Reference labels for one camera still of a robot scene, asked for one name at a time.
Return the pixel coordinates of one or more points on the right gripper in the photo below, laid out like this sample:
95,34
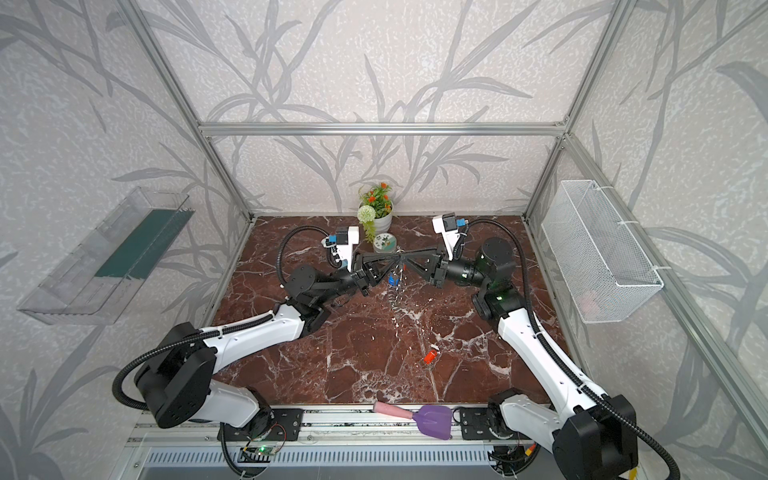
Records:
436,267

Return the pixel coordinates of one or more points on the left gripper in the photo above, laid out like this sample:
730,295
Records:
360,270

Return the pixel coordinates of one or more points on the red key tag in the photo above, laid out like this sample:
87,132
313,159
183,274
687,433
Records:
431,356

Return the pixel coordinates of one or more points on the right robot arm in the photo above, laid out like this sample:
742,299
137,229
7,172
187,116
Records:
590,434

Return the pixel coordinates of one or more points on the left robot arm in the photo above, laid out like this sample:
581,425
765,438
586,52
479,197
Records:
175,380

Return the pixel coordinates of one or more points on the potted plant orange flowers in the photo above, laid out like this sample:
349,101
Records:
375,210

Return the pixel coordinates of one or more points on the green circuit board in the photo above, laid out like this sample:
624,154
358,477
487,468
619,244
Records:
259,454

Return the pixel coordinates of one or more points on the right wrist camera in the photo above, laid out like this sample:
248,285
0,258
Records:
449,226

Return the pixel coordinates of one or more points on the purple scoop pink handle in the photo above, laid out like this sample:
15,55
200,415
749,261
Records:
431,420

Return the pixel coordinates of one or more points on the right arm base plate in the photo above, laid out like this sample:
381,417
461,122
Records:
474,424

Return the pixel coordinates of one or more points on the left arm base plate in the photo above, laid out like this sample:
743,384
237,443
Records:
281,424

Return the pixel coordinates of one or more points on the white wire basket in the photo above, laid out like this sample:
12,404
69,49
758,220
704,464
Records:
608,274

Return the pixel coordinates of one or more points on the clear plastic wall shelf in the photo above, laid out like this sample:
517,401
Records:
95,283

